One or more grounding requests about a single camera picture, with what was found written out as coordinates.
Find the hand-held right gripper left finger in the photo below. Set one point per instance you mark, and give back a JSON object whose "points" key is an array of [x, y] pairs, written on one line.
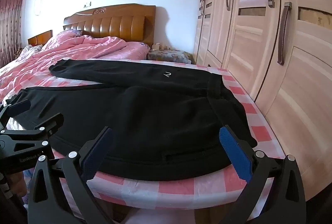
{"points": [[97, 154]]}

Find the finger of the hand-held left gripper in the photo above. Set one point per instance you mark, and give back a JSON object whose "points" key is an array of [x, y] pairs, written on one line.
{"points": [[39, 126], [18, 107]]}

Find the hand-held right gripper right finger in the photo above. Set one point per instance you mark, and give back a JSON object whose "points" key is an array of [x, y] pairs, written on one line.
{"points": [[234, 154]]}

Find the black pants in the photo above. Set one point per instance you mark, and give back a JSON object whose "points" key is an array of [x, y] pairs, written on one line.
{"points": [[142, 115]]}

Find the pink checkered bed sheet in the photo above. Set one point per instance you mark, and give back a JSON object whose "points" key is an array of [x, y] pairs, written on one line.
{"points": [[259, 133]]}

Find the red patterned curtain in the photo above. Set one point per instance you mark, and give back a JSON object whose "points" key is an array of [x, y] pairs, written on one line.
{"points": [[10, 27]]}

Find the pink quilt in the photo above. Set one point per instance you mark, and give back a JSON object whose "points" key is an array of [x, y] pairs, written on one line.
{"points": [[85, 49]]}

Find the floral pillow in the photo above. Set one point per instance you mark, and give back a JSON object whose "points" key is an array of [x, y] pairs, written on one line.
{"points": [[74, 33]]}

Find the light wooden wardrobe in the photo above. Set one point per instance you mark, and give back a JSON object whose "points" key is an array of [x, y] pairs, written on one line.
{"points": [[259, 45]]}

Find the nightstand with floral cover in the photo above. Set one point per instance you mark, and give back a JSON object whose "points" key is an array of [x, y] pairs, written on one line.
{"points": [[168, 56]]}

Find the small white object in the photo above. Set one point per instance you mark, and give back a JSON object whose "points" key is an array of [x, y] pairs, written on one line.
{"points": [[156, 46]]}

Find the wooden padded headboard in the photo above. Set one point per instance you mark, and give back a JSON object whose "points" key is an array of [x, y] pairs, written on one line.
{"points": [[116, 21]]}

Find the wall socket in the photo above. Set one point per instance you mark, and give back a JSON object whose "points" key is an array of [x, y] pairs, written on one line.
{"points": [[87, 4]]}

